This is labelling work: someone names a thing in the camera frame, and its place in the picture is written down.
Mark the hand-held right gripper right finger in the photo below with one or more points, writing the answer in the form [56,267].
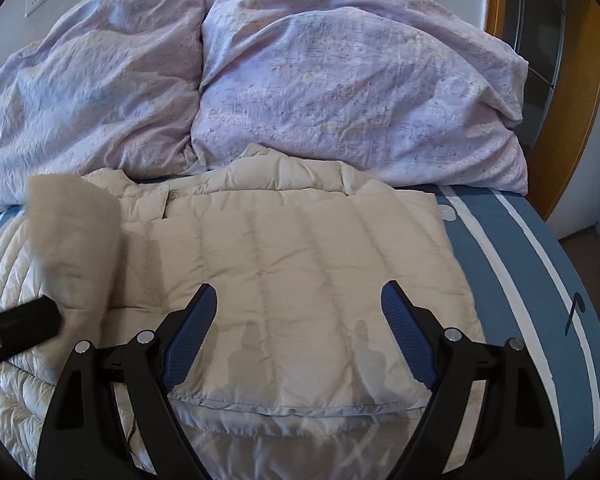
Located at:
[400,320]

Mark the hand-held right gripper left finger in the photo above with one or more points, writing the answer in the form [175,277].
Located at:
[195,325]

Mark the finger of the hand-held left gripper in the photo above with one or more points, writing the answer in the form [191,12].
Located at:
[20,327]

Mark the beige down jacket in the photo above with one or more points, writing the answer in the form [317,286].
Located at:
[280,260]

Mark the blue white-striped bed sheet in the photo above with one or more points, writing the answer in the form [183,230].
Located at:
[495,245]

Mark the lilac patterned duvet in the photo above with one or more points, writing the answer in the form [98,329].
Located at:
[340,75]

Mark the pale lilac pillow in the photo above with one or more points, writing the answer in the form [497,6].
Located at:
[95,85]

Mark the wooden cabinet with glass door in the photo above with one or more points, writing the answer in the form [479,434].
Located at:
[587,110]

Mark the dark glass door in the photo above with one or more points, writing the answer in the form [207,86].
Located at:
[535,20]

